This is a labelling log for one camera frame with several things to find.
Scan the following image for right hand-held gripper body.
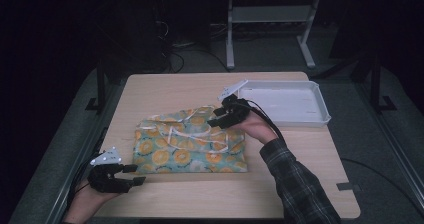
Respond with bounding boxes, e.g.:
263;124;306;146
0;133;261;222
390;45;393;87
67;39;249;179
217;79;256;129

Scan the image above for white plastic tray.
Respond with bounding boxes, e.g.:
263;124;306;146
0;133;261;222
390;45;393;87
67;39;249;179
236;79;332;129

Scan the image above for black metal stand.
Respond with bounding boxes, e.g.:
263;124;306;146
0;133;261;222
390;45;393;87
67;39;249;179
369;53;398;114
84;59;108;116

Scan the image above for right hand-held gripper cable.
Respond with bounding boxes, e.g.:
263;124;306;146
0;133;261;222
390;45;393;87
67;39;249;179
245;99;288;146

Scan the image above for black floor cables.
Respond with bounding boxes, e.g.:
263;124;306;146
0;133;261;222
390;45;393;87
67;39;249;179
155;19;232;74

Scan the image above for hand-held gripper cable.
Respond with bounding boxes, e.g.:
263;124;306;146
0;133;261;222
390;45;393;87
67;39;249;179
65;126;109;212
245;99;288;146

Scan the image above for black floor cable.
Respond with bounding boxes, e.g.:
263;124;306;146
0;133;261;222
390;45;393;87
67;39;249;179
339;157;424;216

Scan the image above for grey tape piece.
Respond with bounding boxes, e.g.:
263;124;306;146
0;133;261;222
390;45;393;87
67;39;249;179
335;181;355;192

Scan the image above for person's right hand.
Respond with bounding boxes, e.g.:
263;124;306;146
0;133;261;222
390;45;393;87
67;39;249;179
231;110;279;146

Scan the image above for white metal table frame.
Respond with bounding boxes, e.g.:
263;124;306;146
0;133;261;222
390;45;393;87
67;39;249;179
225;0;323;70

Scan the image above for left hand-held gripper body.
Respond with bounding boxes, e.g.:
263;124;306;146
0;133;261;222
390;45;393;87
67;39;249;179
87;146;135;194

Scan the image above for yellow patterned cloth bag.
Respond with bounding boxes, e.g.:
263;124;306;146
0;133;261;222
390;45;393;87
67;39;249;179
131;104;250;175

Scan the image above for metal floor rail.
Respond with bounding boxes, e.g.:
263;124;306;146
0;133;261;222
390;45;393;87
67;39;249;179
44;127;108;224
355;83;424;203

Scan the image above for person's left hand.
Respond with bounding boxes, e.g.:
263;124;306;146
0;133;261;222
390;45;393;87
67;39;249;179
62;179;118;224

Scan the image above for left hand-held gripper cable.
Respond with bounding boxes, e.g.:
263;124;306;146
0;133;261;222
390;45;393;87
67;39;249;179
65;126;109;212

